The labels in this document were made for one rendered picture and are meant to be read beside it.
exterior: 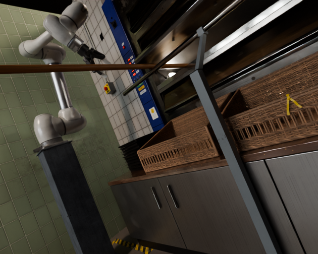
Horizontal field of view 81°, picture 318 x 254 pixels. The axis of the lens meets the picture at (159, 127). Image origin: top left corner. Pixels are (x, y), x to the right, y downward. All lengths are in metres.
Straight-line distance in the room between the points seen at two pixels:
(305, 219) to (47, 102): 2.11
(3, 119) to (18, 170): 0.46
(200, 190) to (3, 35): 2.26
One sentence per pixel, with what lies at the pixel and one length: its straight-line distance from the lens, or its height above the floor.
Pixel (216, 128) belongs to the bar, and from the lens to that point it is 0.74.
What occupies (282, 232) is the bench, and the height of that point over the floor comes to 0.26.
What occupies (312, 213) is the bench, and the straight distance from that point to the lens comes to 0.85.
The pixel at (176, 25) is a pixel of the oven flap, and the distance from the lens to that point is 1.38.
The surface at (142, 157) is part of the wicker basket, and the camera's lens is 1.23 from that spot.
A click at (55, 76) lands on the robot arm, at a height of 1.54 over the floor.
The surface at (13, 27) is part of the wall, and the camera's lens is 2.57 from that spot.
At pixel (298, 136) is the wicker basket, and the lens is 0.79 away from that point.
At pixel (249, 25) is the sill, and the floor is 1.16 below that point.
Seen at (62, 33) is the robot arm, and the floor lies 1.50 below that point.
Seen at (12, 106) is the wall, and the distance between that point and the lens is 2.11.
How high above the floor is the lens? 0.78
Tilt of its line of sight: 2 degrees up
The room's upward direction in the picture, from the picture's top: 23 degrees counter-clockwise
